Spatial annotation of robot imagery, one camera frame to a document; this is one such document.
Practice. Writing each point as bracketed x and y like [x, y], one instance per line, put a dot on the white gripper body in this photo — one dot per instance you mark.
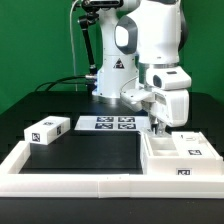
[170, 99]

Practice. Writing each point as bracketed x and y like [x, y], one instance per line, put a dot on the white cabinet body box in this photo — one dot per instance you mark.
[159, 156]

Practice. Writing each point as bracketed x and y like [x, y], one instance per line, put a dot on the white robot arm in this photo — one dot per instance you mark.
[141, 62]

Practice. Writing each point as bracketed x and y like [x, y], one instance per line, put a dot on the white cabinet top block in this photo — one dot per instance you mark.
[47, 130]

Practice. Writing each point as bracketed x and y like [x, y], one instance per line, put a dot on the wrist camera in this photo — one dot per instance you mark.
[133, 98]

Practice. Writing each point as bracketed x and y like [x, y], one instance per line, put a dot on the white marker base plate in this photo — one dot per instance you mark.
[112, 123]

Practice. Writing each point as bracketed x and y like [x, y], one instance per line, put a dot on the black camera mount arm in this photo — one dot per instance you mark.
[91, 7]

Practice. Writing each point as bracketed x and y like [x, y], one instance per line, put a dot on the white frame fence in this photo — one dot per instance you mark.
[15, 184]

